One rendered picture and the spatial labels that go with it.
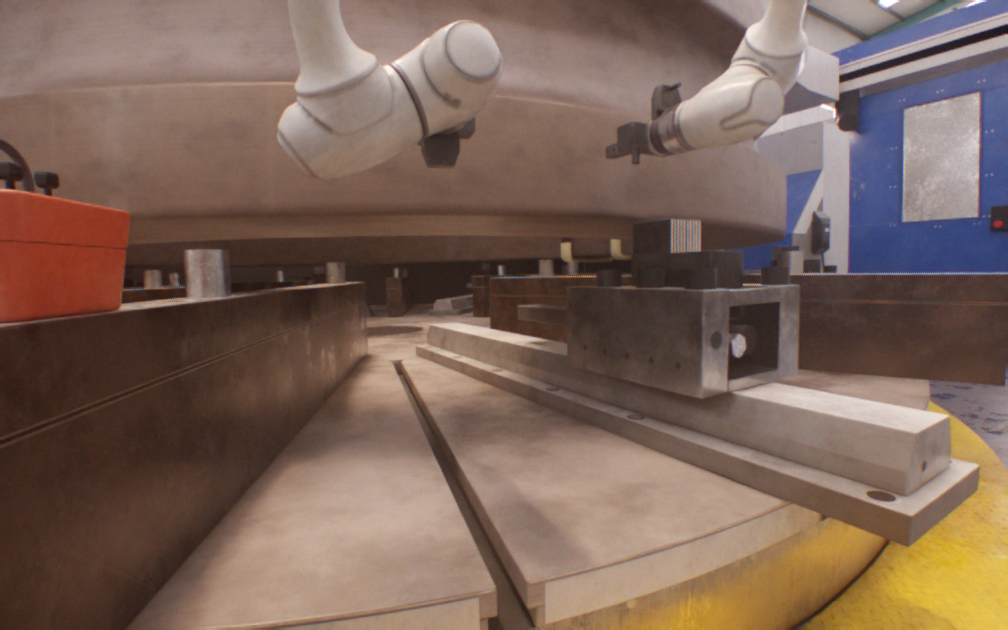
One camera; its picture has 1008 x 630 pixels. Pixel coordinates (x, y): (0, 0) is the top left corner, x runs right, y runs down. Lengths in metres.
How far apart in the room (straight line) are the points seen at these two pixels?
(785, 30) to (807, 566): 0.99
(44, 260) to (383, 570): 0.55
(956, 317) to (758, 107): 1.47
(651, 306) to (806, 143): 6.03
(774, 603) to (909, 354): 1.29
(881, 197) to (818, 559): 4.50
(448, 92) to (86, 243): 0.45
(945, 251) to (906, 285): 3.09
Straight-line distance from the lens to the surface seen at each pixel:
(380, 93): 0.63
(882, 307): 2.19
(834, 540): 1.29
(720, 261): 1.17
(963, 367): 2.23
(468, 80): 0.63
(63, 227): 0.67
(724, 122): 0.90
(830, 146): 7.07
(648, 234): 1.27
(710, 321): 1.03
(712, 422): 1.14
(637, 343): 1.14
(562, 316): 1.56
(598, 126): 1.30
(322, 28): 0.63
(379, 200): 1.08
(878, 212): 5.46
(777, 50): 1.00
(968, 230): 5.23
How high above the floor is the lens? 0.72
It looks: 5 degrees down
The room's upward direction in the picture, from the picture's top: 1 degrees counter-clockwise
